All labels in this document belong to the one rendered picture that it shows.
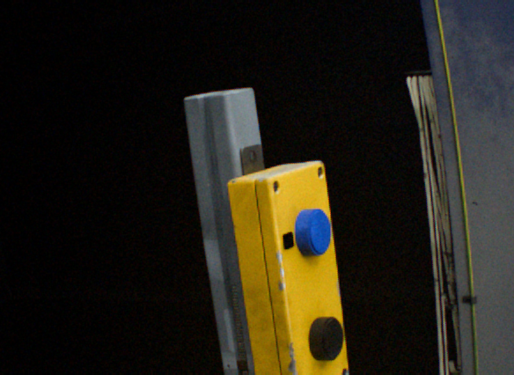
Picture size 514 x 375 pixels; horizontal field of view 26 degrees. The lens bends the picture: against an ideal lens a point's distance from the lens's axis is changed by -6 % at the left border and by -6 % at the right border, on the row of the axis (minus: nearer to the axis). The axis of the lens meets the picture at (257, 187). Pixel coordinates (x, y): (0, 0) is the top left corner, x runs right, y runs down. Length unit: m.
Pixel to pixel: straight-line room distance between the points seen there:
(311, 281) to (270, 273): 0.06
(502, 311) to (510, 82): 0.34
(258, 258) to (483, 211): 0.53
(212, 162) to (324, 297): 0.19
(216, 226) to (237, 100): 0.14
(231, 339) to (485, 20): 0.62
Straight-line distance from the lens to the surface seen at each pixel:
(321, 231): 1.26
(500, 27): 1.64
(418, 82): 1.80
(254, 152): 1.29
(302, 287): 1.26
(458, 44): 1.67
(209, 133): 1.29
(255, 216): 1.23
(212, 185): 1.29
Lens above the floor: 1.67
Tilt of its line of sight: 6 degrees down
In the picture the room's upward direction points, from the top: 8 degrees counter-clockwise
